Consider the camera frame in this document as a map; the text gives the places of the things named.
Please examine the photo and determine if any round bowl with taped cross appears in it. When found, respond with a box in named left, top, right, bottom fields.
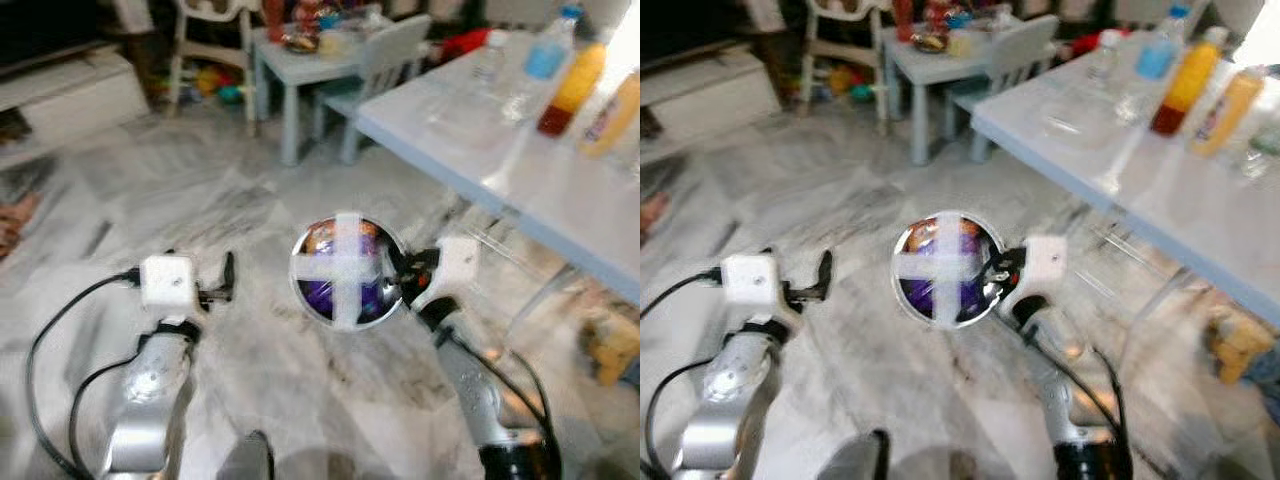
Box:
left=288, top=212, right=406, bottom=332
left=890, top=210, right=1006, bottom=332

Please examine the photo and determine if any large white table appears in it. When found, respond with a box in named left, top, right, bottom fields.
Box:
left=355, top=30, right=641, bottom=306
left=970, top=35, right=1280, bottom=327

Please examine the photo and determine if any dark grey robot leg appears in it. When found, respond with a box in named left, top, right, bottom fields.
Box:
left=818, top=430, right=891, bottom=480
left=218, top=430, right=276, bottom=480

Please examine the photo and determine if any yellow toy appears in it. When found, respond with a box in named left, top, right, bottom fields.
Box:
left=585, top=310, right=641, bottom=387
left=1205, top=305, right=1277, bottom=387

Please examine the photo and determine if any small grey kids chair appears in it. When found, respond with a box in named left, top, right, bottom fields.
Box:
left=945, top=14, right=1061, bottom=166
left=315, top=14, right=433, bottom=166

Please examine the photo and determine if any white low television stand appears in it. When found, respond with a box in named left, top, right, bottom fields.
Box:
left=0, top=50, right=151, bottom=151
left=640, top=50, right=781, bottom=147

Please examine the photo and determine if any small grey kids table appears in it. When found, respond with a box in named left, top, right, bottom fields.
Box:
left=885, top=25, right=986, bottom=167
left=252, top=25, right=366, bottom=167

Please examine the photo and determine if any small clear water bottle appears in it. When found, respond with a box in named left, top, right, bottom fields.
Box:
left=1085, top=28, right=1127, bottom=93
left=470, top=30, right=512, bottom=93

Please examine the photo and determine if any orange and red drink bottle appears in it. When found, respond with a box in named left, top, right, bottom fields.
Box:
left=1150, top=28, right=1229, bottom=138
left=537, top=42, right=608, bottom=138

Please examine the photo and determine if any orange juice bottle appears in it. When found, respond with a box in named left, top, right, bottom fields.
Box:
left=1188, top=65, right=1266, bottom=158
left=578, top=70, right=641, bottom=159

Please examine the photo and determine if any clear bottle with blue label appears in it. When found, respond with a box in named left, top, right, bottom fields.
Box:
left=1115, top=5, right=1196, bottom=127
left=500, top=5, right=586, bottom=127

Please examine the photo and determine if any white high chair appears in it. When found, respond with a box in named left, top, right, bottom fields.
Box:
left=800, top=0, right=891, bottom=117
left=165, top=0, right=266, bottom=126

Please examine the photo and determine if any greenish clear bottle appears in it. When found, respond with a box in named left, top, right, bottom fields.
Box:
left=1240, top=110, right=1280, bottom=181

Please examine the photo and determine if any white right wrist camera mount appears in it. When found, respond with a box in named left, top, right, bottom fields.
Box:
left=1000, top=235, right=1069, bottom=317
left=410, top=235, right=482, bottom=313

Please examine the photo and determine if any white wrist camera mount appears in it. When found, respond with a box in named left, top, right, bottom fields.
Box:
left=140, top=254, right=197, bottom=313
left=720, top=252, right=780, bottom=311
left=410, top=235, right=482, bottom=313
left=1000, top=235, right=1069, bottom=317

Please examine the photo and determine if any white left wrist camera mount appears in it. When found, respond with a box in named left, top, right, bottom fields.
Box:
left=140, top=254, right=197, bottom=313
left=720, top=252, right=780, bottom=311

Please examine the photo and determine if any short black left arm cable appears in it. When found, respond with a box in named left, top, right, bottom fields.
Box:
left=68, top=352, right=136, bottom=476
left=645, top=355, right=716, bottom=471

